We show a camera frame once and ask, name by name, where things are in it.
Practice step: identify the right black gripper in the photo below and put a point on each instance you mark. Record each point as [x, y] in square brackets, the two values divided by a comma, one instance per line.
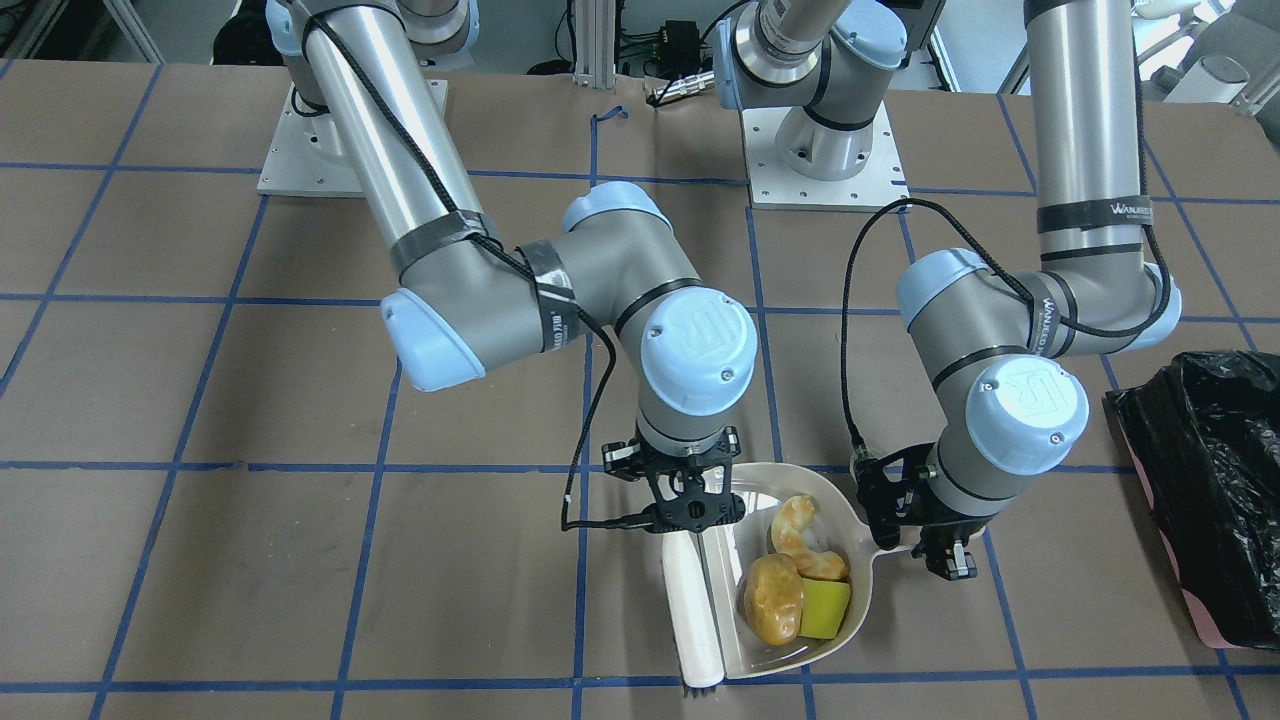
[622, 457]

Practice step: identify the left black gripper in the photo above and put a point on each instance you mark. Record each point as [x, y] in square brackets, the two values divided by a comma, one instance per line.
[952, 511]

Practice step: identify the curved bread piece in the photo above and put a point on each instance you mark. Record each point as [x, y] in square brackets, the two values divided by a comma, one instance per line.
[786, 533]

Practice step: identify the brown potato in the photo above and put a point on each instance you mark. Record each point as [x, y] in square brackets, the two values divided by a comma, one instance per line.
[773, 599]

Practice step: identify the yellow green sponge piece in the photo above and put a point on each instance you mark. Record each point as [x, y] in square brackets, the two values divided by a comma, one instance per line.
[824, 607]

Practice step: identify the beige plastic dustpan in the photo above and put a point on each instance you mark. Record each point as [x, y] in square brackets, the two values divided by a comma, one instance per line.
[728, 552]

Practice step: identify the white hand brush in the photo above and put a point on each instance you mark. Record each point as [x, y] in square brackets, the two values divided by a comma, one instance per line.
[692, 615]

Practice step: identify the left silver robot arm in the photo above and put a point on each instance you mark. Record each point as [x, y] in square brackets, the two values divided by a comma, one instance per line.
[990, 340]

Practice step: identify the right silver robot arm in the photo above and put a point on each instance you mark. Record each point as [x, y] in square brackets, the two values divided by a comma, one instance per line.
[466, 305]

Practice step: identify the pink bin with black bag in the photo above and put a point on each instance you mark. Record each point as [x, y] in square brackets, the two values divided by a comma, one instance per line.
[1202, 433]

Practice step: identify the black power adapter box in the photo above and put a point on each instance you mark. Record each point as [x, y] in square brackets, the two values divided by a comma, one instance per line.
[675, 49]

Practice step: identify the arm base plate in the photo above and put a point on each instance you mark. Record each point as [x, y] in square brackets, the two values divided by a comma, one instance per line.
[309, 155]
[796, 164]

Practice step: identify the silver cable connector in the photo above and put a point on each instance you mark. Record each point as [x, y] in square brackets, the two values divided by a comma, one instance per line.
[681, 88]

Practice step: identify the aluminium frame post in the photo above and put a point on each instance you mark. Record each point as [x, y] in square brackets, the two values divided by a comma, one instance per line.
[594, 35]

